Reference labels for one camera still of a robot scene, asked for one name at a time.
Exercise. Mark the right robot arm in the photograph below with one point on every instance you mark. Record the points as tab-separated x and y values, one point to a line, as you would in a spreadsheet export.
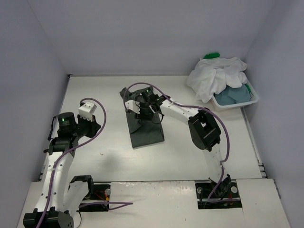
207	131

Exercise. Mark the green t-shirt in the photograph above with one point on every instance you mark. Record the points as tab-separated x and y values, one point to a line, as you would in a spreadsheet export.
211	55

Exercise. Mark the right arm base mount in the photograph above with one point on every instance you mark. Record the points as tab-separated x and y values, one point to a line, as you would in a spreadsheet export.
226	196

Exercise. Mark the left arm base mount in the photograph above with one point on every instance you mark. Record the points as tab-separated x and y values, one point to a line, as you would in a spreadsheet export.
101	193

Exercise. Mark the dark grey t-shirt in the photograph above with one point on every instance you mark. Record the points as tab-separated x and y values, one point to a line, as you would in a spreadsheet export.
142	132

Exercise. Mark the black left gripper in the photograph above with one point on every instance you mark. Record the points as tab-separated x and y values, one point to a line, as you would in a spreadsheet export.
92	127

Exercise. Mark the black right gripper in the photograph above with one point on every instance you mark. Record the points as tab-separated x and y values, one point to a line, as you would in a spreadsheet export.
144	110

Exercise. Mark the light blue t-shirt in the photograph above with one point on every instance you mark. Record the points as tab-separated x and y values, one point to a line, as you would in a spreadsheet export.
233	95

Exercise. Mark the white plastic laundry basket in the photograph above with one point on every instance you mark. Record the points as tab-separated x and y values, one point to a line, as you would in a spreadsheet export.
253	95

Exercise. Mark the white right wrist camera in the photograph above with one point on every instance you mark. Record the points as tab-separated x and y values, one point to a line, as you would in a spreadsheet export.
133	106

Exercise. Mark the white t-shirt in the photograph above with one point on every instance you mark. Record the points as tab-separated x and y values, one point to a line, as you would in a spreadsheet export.
196	80

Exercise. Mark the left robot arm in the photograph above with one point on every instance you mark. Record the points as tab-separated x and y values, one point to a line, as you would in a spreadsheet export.
56	205

